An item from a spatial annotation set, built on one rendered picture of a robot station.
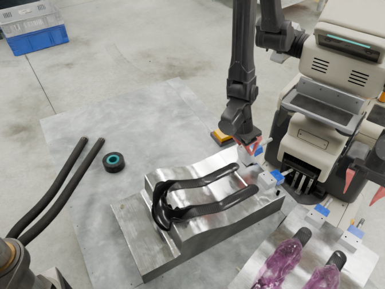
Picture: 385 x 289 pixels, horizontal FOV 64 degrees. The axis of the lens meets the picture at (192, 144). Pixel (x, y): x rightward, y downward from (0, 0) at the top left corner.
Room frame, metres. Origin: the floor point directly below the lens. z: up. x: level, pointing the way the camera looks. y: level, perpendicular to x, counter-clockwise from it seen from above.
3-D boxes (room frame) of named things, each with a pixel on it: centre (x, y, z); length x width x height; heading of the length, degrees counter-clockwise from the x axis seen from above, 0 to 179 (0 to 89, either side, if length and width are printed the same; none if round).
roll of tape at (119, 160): (0.77, 0.30, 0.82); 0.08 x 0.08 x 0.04
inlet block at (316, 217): (0.53, -0.41, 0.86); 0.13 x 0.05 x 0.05; 136
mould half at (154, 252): (0.56, -0.02, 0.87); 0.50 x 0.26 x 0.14; 119
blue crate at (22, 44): (3.30, 1.77, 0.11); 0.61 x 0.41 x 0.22; 123
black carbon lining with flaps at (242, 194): (0.56, -0.04, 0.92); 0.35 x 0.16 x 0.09; 119
